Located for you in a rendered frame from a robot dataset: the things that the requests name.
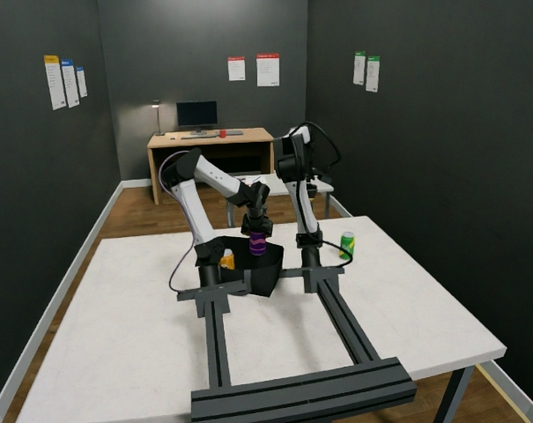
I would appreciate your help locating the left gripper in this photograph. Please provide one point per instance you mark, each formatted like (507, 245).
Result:
(261, 224)

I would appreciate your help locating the black tote bag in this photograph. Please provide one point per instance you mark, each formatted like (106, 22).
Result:
(260, 273)

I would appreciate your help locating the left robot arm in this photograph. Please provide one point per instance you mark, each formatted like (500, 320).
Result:
(209, 247)

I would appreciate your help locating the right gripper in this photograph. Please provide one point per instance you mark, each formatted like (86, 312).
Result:
(311, 189)

